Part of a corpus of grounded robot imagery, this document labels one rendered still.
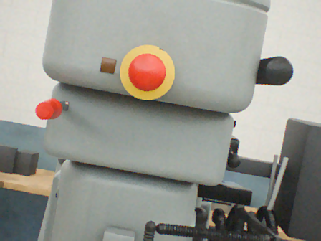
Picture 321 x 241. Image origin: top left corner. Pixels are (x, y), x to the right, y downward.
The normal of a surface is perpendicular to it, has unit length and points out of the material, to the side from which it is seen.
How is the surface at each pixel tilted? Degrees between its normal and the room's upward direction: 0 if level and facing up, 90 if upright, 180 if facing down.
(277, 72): 90
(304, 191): 90
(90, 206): 90
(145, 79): 95
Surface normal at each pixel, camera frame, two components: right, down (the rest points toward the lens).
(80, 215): -0.29, 0.00
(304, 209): 0.00, 0.06
